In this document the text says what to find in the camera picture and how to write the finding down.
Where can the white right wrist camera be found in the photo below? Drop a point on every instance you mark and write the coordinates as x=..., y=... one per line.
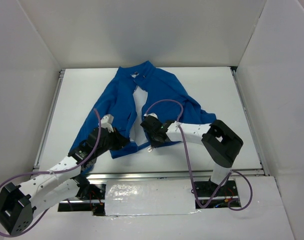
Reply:
x=151, y=115

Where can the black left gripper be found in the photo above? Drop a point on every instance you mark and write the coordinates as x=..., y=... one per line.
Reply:
x=117, y=139

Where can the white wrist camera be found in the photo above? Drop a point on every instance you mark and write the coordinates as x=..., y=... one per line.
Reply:
x=151, y=115
x=106, y=122

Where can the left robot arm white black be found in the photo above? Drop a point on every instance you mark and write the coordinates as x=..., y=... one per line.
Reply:
x=19, y=204

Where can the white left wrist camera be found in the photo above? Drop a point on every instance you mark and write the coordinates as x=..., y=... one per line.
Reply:
x=106, y=122

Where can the aluminium table frame rail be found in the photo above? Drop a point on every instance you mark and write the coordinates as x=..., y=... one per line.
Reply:
x=166, y=175

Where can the white foil covered panel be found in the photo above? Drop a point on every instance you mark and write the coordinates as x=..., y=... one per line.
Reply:
x=149, y=198

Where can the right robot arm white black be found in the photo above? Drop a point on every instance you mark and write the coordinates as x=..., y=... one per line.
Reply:
x=221, y=142

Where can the blue zip-up jacket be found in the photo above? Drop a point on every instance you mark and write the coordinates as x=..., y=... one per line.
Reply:
x=166, y=97

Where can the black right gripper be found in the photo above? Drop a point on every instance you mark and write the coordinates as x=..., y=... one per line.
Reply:
x=148, y=128

